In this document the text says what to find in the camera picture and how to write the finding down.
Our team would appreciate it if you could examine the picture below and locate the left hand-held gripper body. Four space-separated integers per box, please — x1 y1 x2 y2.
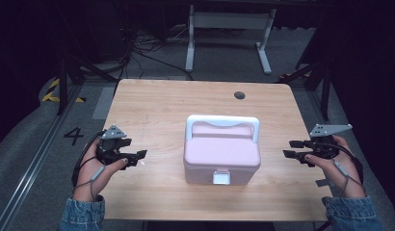
94 124 136 167

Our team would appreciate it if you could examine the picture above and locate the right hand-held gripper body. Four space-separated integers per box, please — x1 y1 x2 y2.
308 123 354 161

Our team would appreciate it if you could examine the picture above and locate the pink box with white handle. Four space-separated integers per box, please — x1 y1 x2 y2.
182 114 262 187

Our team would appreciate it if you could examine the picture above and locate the person's right hand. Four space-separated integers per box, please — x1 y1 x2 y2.
304 135 367 199

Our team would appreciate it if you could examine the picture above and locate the person's left hand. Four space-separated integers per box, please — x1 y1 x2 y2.
72 139 129 203

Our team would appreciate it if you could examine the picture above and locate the grey tape piece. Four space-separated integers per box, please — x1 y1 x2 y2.
314 178 335 189

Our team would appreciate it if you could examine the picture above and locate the black tripod stand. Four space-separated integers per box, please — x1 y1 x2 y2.
277 60 332 122
55 52 119 116

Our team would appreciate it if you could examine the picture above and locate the yellow and black floor tape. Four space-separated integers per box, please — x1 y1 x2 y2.
40 78 88 104

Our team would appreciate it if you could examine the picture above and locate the grey cable with inline piece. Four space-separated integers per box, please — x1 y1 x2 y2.
72 164 106 202
333 160 364 197

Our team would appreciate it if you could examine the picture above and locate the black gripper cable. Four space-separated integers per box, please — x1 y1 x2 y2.
71 130 107 189
314 141 365 186

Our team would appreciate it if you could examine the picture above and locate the metal floor rail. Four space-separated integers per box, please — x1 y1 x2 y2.
0 86 85 231

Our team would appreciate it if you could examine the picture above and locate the bundle of black floor cables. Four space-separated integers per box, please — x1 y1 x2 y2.
119 27 194 82

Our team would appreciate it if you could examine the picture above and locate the white metal desk frame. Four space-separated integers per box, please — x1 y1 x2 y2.
184 4 277 76

